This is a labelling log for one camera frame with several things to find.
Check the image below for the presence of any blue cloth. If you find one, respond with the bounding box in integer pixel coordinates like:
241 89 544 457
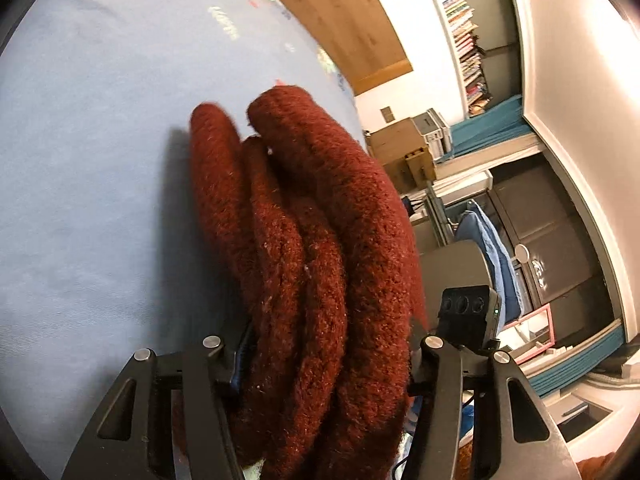
452 200 526 328

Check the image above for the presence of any teal curtain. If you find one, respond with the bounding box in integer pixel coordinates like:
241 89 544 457
450 95 533 158
525 322 626 398

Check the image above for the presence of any wooden headboard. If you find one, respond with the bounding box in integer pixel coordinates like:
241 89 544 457
242 0 414 96

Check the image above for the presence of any row of books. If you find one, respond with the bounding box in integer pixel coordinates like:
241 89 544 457
425 0 493 113

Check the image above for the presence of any blue printed bed sheet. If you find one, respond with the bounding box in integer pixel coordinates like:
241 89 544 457
0 0 368 480

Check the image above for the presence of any grey storage box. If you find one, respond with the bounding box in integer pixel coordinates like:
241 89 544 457
411 107 453 161

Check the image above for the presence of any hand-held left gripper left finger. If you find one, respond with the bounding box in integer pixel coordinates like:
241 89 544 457
60 321 254 480

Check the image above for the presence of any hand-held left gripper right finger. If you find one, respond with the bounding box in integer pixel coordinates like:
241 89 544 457
400 335 583 480

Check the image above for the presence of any pink framed box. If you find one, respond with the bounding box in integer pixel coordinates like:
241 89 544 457
500 302 556 366

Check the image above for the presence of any person's right forearm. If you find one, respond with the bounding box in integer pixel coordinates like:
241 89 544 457
575 452 621 480

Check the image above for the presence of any dark red knit sweater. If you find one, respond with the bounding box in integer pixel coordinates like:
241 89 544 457
170 86 431 480

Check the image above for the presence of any dark window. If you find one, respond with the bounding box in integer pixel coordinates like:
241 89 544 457
487 152 618 341

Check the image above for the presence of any cardboard box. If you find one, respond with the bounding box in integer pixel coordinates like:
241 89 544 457
367 117 438 196

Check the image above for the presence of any grey chair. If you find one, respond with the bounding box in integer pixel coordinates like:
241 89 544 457
417 240 501 341

